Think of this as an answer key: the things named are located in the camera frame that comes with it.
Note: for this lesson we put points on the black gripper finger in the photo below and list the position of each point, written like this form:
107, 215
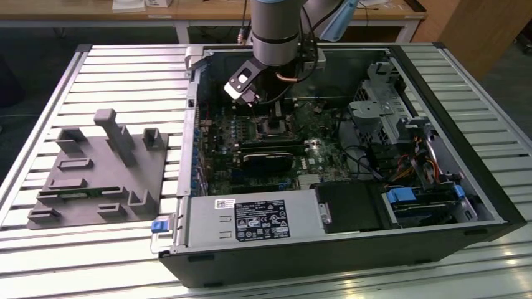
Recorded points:
279, 113

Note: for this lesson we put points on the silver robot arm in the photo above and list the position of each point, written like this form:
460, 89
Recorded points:
274, 31

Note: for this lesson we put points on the CPU socket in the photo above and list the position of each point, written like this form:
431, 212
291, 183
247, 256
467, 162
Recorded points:
264, 126

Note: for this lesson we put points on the black RAM stick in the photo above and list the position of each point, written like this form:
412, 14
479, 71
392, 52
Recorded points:
270, 142

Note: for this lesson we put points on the black graphics card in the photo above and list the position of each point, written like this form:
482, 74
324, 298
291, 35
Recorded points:
267, 162

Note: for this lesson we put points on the green motherboard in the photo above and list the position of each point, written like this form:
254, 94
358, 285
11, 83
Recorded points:
328, 155

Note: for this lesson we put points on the grey metal drive cage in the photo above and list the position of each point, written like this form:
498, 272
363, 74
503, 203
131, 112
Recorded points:
370, 115

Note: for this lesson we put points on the silver chipset heat sink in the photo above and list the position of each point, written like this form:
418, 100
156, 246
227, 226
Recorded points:
311, 181

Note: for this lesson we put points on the black power supply label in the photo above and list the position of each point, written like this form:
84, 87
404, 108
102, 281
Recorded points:
263, 221

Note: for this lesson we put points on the silver power supply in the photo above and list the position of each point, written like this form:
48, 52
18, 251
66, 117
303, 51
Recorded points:
208, 224

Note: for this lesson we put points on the blue disk carrier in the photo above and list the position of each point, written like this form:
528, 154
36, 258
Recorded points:
400, 196

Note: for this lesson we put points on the wooden desk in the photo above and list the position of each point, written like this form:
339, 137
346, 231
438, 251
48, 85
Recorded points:
124, 17

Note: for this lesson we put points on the white box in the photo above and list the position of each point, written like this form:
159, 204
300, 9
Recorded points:
128, 5

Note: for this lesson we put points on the blue case latch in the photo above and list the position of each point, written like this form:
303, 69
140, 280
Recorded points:
162, 226

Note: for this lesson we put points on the grey parts rack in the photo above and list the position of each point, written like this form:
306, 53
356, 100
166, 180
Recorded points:
104, 174

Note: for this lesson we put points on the black PC case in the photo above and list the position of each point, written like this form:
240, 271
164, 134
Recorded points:
291, 263

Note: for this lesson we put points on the blue plastic clip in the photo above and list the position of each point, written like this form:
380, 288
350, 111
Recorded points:
459, 191

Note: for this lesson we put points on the wooden cabinet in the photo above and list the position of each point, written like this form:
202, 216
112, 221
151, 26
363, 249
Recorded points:
478, 28

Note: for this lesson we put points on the green RAM stick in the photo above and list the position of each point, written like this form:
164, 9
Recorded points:
76, 195

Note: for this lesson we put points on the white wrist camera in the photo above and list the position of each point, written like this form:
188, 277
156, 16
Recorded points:
242, 79

